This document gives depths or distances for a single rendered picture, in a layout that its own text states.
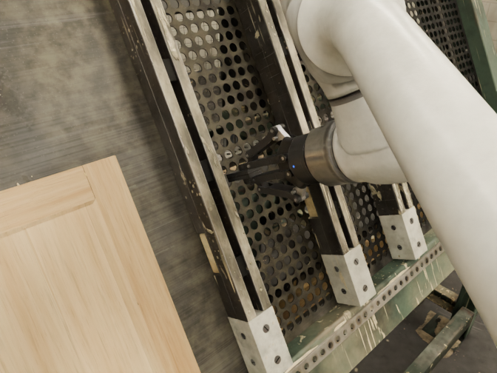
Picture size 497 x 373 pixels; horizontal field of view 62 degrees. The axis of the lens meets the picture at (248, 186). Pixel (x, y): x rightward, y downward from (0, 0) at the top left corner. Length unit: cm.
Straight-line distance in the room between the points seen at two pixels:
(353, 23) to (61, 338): 59
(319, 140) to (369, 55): 27
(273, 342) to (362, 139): 47
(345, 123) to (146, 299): 44
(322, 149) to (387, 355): 166
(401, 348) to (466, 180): 197
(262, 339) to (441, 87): 63
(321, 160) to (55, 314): 45
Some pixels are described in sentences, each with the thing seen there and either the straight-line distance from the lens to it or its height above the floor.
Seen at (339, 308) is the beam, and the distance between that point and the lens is 101.
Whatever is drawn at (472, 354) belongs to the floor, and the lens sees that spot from 227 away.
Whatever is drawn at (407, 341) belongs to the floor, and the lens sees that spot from 221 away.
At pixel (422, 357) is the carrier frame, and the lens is 193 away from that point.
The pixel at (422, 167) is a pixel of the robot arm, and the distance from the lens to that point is 24.
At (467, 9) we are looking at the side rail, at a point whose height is 141.
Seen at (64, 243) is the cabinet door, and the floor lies 122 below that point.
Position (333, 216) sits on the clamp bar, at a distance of 92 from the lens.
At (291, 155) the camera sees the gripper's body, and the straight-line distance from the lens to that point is 60.
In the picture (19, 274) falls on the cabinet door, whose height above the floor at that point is 120.
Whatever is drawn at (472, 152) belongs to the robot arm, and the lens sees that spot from 23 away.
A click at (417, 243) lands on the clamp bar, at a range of 116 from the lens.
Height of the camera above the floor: 162
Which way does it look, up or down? 31 degrees down
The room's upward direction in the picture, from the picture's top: straight up
